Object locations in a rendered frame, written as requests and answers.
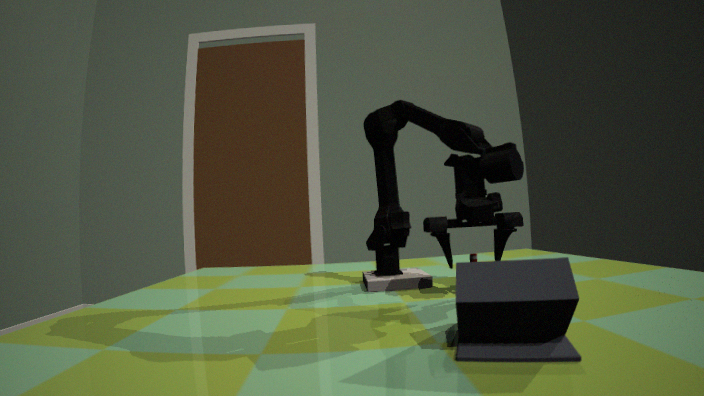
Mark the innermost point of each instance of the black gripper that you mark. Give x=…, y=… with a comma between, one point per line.
x=505, y=223

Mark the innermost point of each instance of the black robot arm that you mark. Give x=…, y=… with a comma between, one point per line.
x=391, y=224

